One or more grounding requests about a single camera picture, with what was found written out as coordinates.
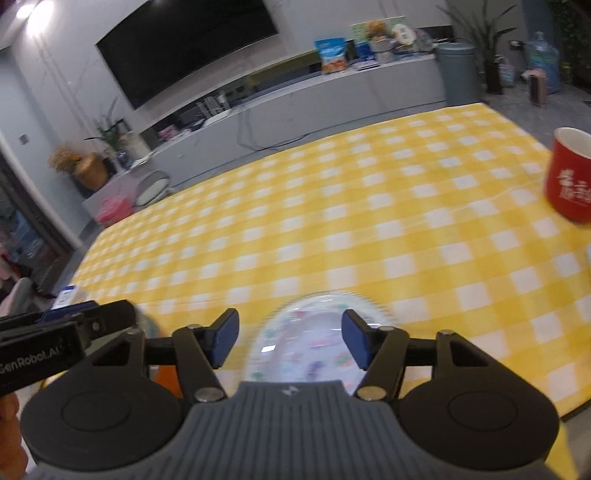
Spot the grey trash bin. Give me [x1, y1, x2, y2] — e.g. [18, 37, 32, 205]
[435, 41, 481, 106]

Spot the white patterned vase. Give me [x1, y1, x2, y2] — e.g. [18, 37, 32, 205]
[122, 131, 151, 160]

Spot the small pink heater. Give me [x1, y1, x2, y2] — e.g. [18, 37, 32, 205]
[529, 69, 550, 108]

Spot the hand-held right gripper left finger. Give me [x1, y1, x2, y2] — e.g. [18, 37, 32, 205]
[90, 308, 241, 402]

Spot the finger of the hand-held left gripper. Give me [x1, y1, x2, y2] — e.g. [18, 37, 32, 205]
[74, 300, 137, 352]

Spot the gold vase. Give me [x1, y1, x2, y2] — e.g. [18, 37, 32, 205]
[74, 153, 109, 191]

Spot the yellow checked tablecloth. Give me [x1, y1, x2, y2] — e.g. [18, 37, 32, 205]
[69, 102, 591, 480]

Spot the red cup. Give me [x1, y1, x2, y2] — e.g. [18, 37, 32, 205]
[543, 127, 591, 225]

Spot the black television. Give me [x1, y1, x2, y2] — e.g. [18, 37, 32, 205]
[95, 0, 280, 110]

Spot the blue water bottle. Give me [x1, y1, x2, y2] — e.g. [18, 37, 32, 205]
[526, 31, 561, 93]

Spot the clear glass patterned plate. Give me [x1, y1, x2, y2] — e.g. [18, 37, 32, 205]
[247, 290, 393, 386]

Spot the blue snack bag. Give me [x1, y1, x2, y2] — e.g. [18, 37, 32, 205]
[315, 38, 348, 75]

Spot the blue white box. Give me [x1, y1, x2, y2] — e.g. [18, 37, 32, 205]
[51, 286, 86, 309]

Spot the green plant in blue vase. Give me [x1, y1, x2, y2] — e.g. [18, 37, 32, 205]
[83, 97, 134, 169]

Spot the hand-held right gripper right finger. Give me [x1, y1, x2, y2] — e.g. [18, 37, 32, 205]
[342, 309, 490, 401]

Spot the white long TV cabinet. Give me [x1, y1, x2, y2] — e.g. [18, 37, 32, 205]
[82, 53, 446, 213]

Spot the dried flower bunch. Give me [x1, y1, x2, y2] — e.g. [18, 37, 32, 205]
[50, 145, 84, 174]

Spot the pile of assorted packages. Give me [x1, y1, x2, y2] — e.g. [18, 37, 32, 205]
[350, 16, 435, 65]

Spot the pink storage box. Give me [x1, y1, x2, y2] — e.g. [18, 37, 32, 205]
[96, 196, 132, 226]

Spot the white wheeled stool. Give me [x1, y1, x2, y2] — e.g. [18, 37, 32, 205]
[135, 171, 171, 207]

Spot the black cable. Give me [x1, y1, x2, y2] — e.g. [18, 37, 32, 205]
[235, 111, 310, 151]

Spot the tall potted plant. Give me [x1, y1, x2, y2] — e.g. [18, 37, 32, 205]
[436, 0, 518, 95]

